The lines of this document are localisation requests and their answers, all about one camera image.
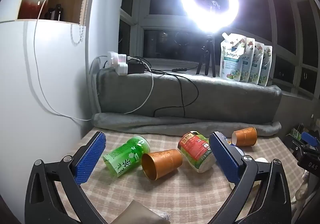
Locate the white plug adapter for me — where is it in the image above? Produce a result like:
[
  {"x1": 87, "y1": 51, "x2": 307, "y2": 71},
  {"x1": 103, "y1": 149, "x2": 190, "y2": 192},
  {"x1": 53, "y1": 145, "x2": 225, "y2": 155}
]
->
[{"x1": 107, "y1": 51, "x2": 129, "y2": 77}]

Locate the checked tablecloth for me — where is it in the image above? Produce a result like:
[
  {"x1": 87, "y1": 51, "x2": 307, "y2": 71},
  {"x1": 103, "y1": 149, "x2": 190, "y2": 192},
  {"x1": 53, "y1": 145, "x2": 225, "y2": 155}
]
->
[{"x1": 54, "y1": 130, "x2": 308, "y2": 224}]

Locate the white cup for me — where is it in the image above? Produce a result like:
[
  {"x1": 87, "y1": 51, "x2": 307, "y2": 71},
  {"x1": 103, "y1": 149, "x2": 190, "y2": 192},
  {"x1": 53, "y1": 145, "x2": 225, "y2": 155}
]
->
[{"x1": 229, "y1": 145, "x2": 270, "y2": 164}]

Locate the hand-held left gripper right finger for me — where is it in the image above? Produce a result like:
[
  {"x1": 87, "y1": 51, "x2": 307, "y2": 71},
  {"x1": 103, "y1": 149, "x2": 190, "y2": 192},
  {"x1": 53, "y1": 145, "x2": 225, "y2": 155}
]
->
[{"x1": 209, "y1": 131, "x2": 293, "y2": 224}]

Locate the dark bottle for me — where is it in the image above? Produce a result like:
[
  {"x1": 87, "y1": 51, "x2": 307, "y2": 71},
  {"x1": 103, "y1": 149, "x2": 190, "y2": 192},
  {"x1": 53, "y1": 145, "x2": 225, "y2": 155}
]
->
[{"x1": 45, "y1": 4, "x2": 62, "y2": 21}]

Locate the brown cardboard piece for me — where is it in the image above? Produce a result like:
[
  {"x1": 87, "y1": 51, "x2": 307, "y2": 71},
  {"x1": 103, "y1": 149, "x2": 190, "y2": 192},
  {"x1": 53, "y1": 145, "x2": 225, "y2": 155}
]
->
[{"x1": 117, "y1": 200, "x2": 172, "y2": 224}]

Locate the beaded pull cord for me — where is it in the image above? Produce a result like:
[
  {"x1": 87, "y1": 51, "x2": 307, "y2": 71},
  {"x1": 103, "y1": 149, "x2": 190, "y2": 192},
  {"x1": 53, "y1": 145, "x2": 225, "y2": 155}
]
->
[{"x1": 70, "y1": 24, "x2": 83, "y2": 45}]

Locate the white cabinet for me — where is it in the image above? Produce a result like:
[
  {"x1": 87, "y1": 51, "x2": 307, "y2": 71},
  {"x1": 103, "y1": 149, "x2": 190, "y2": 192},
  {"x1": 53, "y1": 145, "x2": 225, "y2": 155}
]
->
[{"x1": 0, "y1": 0, "x2": 100, "y2": 201}]

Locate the grey blanket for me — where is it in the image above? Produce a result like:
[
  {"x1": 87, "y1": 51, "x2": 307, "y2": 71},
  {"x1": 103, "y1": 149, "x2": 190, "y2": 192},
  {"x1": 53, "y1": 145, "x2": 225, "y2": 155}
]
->
[{"x1": 91, "y1": 67, "x2": 283, "y2": 137}]

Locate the long white cable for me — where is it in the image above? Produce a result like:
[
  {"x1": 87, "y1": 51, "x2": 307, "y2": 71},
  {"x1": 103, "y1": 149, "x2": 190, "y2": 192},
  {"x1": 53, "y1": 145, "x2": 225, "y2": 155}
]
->
[{"x1": 33, "y1": 0, "x2": 93, "y2": 122}]

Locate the black tripod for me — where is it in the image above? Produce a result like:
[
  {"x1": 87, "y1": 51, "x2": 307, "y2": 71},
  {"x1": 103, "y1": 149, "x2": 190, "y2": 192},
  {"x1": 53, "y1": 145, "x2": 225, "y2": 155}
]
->
[{"x1": 196, "y1": 34, "x2": 217, "y2": 78}]

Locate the orange paper cup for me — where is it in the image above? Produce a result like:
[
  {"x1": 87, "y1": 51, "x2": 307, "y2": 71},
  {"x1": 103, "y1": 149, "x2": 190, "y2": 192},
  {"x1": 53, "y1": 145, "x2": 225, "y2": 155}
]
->
[
  {"x1": 141, "y1": 149, "x2": 184, "y2": 181},
  {"x1": 231, "y1": 127, "x2": 258, "y2": 147}
]

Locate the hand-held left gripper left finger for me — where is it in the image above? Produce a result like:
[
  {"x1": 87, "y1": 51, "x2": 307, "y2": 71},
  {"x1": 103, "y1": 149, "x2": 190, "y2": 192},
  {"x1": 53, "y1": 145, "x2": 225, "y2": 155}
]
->
[{"x1": 24, "y1": 131, "x2": 108, "y2": 224}]

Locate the ring light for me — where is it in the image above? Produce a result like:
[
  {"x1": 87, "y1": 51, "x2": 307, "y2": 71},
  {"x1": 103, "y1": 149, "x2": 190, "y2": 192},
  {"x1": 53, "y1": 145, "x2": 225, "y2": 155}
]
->
[{"x1": 180, "y1": 0, "x2": 240, "y2": 34}]

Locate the black cable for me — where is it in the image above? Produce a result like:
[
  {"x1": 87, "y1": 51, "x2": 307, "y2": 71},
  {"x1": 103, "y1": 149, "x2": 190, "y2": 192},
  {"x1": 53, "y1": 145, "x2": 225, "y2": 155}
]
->
[{"x1": 140, "y1": 57, "x2": 200, "y2": 118}]

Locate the white charging cable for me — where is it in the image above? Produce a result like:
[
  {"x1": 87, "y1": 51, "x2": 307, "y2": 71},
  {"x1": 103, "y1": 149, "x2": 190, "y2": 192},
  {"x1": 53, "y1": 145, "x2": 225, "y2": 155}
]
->
[{"x1": 124, "y1": 57, "x2": 154, "y2": 115}]

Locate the black power adapter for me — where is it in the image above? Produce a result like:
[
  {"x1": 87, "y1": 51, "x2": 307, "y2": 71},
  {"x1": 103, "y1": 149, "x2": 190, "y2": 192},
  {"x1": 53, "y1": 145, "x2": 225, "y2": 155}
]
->
[{"x1": 127, "y1": 61, "x2": 146, "y2": 74}]

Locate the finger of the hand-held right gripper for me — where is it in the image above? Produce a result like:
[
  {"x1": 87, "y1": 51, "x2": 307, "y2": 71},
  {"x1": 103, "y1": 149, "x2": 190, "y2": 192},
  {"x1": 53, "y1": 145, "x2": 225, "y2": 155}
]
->
[{"x1": 301, "y1": 131, "x2": 320, "y2": 148}]

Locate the window frame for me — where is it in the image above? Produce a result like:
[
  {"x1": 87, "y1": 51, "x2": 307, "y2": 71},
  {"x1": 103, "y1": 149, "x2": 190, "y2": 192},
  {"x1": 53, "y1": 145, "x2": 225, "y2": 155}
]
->
[{"x1": 119, "y1": 0, "x2": 320, "y2": 95}]

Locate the red printed cup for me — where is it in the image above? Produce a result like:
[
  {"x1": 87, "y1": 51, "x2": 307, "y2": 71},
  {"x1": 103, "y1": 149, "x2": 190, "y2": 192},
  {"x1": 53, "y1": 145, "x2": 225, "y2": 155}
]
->
[{"x1": 177, "y1": 131, "x2": 217, "y2": 174}]

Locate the white spouted refill pouch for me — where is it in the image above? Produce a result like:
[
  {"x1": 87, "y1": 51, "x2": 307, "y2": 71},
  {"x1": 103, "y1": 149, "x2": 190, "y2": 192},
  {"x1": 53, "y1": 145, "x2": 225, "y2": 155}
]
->
[
  {"x1": 239, "y1": 38, "x2": 256, "y2": 83},
  {"x1": 219, "y1": 32, "x2": 249, "y2": 82},
  {"x1": 249, "y1": 42, "x2": 265, "y2": 85},
  {"x1": 258, "y1": 45, "x2": 273, "y2": 87}
]

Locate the green tea can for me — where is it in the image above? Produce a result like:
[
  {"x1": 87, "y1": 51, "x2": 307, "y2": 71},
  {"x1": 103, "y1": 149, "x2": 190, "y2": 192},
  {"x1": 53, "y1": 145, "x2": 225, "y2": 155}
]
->
[{"x1": 102, "y1": 136, "x2": 151, "y2": 178}]

